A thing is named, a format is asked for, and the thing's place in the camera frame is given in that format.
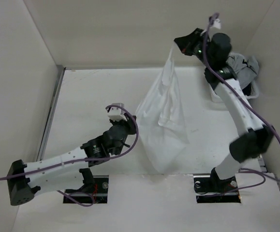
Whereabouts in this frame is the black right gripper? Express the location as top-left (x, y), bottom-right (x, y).
top-left (175, 28), bottom-right (214, 67)

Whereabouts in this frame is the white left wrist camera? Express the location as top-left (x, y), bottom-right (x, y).
top-left (107, 107), bottom-right (127, 121)

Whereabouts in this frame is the white tank top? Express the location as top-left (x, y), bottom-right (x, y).
top-left (136, 53), bottom-right (189, 174)

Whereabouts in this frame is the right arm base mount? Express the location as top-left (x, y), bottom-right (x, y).
top-left (193, 175), bottom-right (241, 203)

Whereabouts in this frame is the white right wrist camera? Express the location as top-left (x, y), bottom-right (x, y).
top-left (209, 16), bottom-right (221, 30)

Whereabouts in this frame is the grey tank top in basket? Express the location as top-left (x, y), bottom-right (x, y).
top-left (227, 52), bottom-right (260, 89)

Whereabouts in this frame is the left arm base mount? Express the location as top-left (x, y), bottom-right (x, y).
top-left (64, 175), bottom-right (109, 205)

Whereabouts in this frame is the black garment in basket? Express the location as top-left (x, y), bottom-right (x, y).
top-left (242, 83), bottom-right (251, 96)

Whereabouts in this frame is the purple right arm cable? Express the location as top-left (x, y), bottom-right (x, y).
top-left (201, 12), bottom-right (280, 196)

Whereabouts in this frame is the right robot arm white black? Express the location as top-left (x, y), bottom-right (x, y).
top-left (174, 28), bottom-right (273, 193)

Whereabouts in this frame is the white plastic laundry basket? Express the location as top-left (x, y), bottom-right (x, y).
top-left (208, 80), bottom-right (259, 103)

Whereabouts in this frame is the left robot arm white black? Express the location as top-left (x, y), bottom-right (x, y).
top-left (7, 116), bottom-right (138, 206)

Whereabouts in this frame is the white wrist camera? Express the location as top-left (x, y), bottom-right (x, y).
top-left (107, 107), bottom-right (127, 121)
top-left (209, 16), bottom-right (221, 30)

